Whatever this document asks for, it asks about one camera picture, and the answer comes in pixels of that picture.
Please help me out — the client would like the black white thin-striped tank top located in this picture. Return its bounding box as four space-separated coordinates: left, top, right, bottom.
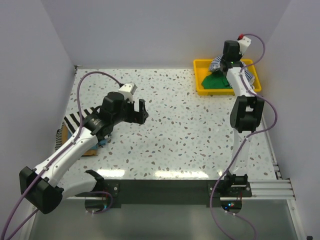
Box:
54 128 63 151

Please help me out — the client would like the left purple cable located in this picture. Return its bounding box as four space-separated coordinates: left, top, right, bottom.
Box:
0 70 123 240

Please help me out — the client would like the blue white striped tank top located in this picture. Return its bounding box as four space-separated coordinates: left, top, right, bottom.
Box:
208 53 258 89

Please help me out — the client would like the tan folded tank top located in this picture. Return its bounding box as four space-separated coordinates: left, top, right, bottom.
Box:
61 123 98 157

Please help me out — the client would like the black white wide-striped tank top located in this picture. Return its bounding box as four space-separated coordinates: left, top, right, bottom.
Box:
63 107 96 134

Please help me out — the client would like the purple cable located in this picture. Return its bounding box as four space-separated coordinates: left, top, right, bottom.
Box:
209 33 279 240
0 70 123 240

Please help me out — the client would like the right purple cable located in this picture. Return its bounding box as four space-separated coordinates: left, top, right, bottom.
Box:
209 33 279 240

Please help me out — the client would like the light blue folded tank top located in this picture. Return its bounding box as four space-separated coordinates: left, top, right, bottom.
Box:
96 139 108 149

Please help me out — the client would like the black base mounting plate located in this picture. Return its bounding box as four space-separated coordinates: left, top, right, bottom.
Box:
74 178 253 209

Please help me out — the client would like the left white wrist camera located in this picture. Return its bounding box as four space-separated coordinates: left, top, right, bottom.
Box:
118 82 137 103

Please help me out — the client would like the yellow plastic tray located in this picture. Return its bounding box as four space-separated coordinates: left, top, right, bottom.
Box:
193 59 262 96

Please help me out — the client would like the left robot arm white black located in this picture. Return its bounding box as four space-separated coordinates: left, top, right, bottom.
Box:
19 91 149 214

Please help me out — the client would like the aluminium frame rail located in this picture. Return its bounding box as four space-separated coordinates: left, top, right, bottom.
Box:
250 179 296 200

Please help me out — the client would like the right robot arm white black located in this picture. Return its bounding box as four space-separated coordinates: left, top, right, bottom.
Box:
217 36 265 197

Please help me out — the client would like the green tank top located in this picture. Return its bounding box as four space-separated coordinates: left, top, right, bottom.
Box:
201 71 232 90

